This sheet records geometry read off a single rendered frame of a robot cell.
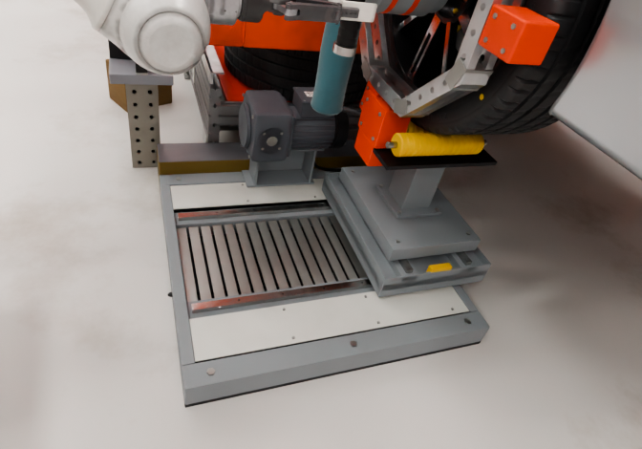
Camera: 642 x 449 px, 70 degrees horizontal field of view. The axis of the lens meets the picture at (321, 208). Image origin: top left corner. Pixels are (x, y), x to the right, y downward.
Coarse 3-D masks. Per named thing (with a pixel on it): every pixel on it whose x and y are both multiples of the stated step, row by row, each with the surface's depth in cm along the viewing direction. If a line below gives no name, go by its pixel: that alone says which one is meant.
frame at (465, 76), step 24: (480, 0) 80; (504, 0) 80; (480, 24) 80; (360, 48) 123; (384, 48) 121; (480, 48) 82; (384, 72) 119; (456, 72) 86; (480, 72) 85; (384, 96) 113; (408, 96) 103; (432, 96) 94; (456, 96) 94
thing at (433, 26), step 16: (448, 0) 110; (400, 16) 124; (416, 16) 116; (432, 16) 128; (448, 16) 107; (464, 16) 99; (400, 32) 124; (416, 32) 126; (432, 32) 110; (448, 32) 104; (464, 32) 99; (400, 48) 123; (416, 48) 125; (432, 48) 112; (448, 48) 105; (400, 64) 121; (416, 64) 118; (432, 64) 125; (448, 64) 106; (416, 80) 118
